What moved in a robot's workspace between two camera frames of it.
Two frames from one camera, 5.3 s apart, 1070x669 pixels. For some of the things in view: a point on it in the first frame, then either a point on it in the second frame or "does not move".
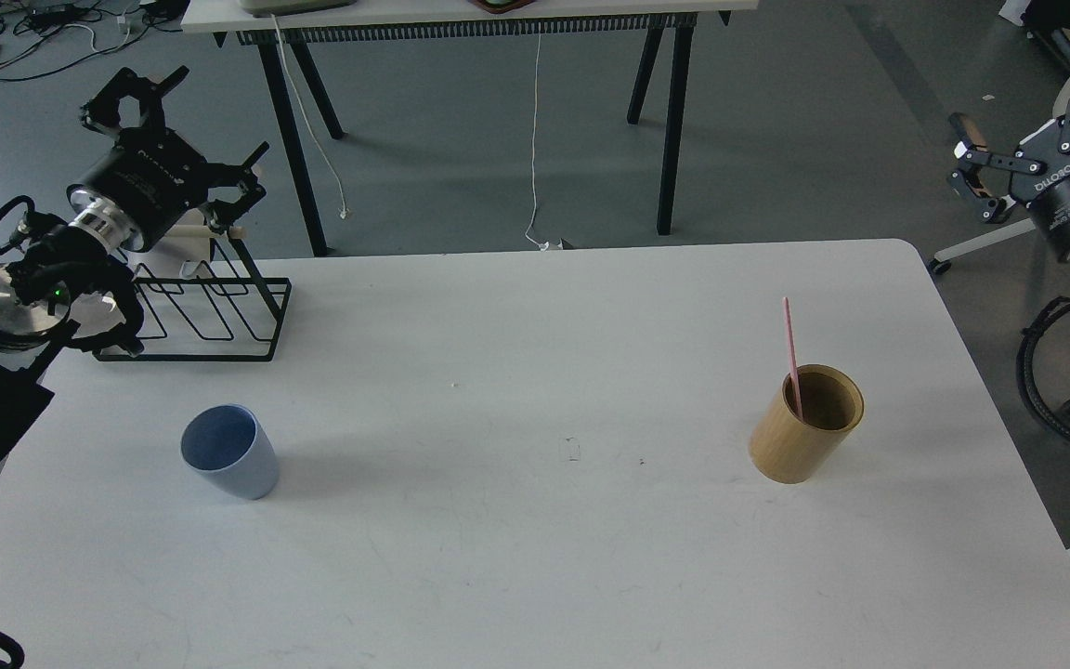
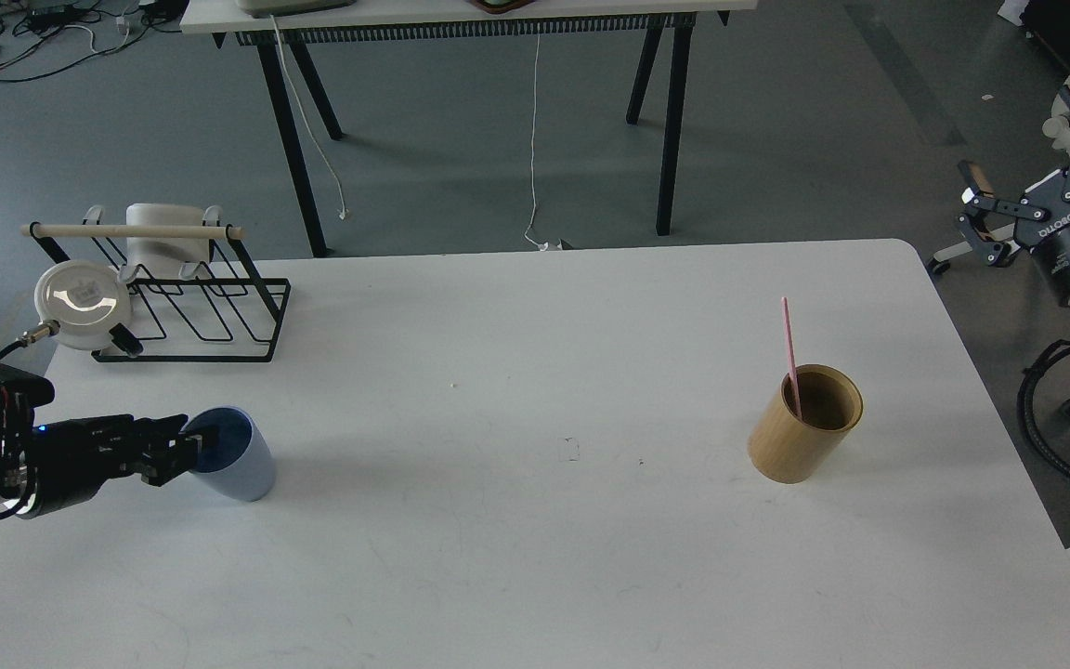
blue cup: x=230 y=445 does not move
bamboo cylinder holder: x=789 y=451 does not move
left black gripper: x=151 y=180 to x=73 y=458
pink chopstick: x=794 y=365 does not move
